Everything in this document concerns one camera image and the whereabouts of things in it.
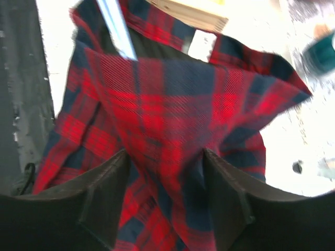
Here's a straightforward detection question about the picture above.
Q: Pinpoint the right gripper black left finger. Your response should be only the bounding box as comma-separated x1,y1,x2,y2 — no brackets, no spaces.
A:
1,151,130,250

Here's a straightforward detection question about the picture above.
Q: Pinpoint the floral table mat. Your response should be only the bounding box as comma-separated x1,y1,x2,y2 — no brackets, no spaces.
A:
218,1,334,196

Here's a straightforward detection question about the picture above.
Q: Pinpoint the wooden clothes rack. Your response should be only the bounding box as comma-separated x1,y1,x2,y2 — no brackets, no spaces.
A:
149,0,229,33

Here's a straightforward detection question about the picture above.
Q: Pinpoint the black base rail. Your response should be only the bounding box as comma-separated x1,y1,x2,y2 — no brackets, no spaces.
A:
1,1,54,195

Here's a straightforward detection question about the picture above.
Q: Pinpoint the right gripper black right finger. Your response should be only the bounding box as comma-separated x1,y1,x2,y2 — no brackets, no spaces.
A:
204,150,334,251

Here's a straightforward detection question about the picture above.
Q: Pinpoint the red plaid garment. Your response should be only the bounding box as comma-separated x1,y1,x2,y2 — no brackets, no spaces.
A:
33,0,311,250

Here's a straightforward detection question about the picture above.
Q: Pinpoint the blue hanger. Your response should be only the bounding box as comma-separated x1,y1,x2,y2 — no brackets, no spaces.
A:
97,0,137,61

